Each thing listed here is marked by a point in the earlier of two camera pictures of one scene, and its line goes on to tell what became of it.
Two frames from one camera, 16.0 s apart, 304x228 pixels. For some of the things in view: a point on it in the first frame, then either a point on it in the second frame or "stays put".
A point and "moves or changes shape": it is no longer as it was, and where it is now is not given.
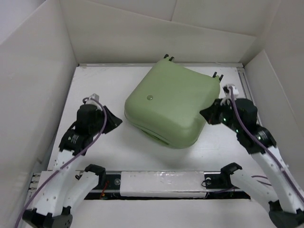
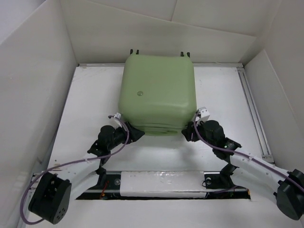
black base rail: x=218 y=186 stays put
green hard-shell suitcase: x=166 y=105 moves or changes shape
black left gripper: x=113 y=121 → x=135 y=134
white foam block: x=177 y=184 stays put
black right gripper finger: x=213 y=114 → x=189 y=132
